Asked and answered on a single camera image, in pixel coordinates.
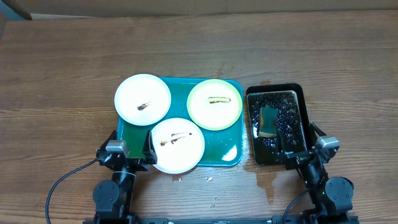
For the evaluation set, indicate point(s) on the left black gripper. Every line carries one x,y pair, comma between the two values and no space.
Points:
148,154

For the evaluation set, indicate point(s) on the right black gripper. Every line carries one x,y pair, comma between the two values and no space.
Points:
297,158

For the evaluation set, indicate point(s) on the green yellow sponge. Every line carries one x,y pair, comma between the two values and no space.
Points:
267,122

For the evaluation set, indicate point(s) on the white plate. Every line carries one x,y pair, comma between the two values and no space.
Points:
179,145
142,99

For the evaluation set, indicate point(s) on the white plate front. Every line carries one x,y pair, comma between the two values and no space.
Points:
179,145

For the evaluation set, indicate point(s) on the light green plate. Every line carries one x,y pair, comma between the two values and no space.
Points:
214,104

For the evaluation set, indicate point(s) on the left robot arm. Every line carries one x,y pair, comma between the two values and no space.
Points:
113,197

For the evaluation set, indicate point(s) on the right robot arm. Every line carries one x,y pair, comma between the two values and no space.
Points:
331,196

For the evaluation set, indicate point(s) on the black water tray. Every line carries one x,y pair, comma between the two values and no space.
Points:
292,120

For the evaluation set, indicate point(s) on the teal plastic tray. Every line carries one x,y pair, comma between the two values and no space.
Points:
223,148

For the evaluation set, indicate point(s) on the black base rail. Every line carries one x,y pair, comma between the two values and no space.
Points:
217,221

